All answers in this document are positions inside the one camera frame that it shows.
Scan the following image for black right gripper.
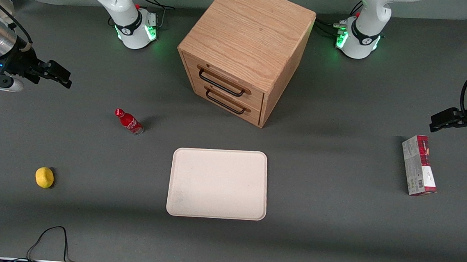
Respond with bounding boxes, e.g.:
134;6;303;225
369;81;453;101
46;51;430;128
0;45;75;93

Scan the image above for black handle of gripped drawer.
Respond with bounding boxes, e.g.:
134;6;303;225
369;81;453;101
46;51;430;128
197;67;247;98

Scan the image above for wooden drawer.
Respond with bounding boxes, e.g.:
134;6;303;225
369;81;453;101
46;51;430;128
179;53;267;111
189;81;264;127

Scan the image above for wooden drawer, kept shut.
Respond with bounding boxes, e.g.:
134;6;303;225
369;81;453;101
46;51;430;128
189;81;264;127

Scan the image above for wooden drawer cabinet body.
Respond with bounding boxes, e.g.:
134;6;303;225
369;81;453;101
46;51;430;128
172;0;318;132

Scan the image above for grey and red carton box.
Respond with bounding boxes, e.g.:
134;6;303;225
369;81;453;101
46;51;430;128
398;133;441;198

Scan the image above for red cola bottle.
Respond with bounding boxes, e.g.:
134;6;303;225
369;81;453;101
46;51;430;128
112;107;146;136

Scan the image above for yellow lemon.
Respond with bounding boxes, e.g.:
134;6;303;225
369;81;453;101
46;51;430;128
34;166;55;189

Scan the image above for beige rectangular tray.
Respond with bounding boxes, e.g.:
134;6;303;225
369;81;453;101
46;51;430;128
165;145;271;223

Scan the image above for black left arm base cables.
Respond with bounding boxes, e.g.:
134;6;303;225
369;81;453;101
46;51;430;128
313;0;365;40

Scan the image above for black cable loop at table edge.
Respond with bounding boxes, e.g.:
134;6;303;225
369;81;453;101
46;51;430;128
0;221;91;262

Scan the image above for black handle of shut drawer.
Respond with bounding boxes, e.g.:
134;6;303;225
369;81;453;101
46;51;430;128
204;88;248;115

